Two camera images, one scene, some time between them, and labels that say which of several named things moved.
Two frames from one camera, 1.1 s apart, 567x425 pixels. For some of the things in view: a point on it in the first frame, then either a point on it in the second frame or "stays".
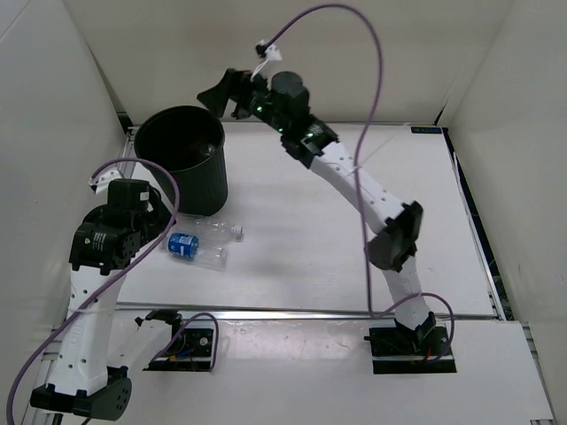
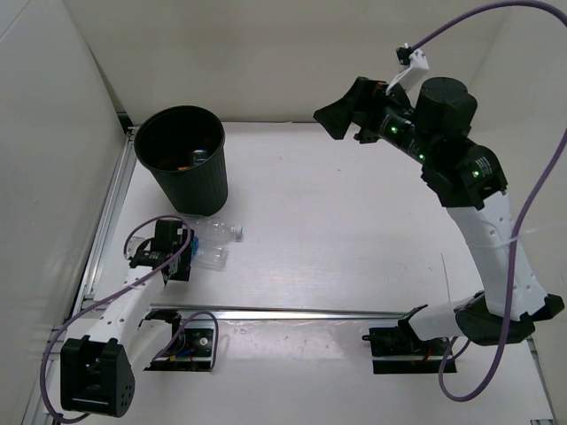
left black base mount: [190, 351] stays
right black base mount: [397, 351] stays
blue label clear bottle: [190, 246] stays
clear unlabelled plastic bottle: [208, 228] stays
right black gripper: [216, 98] to [367, 100]
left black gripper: [159, 218] to [183, 267]
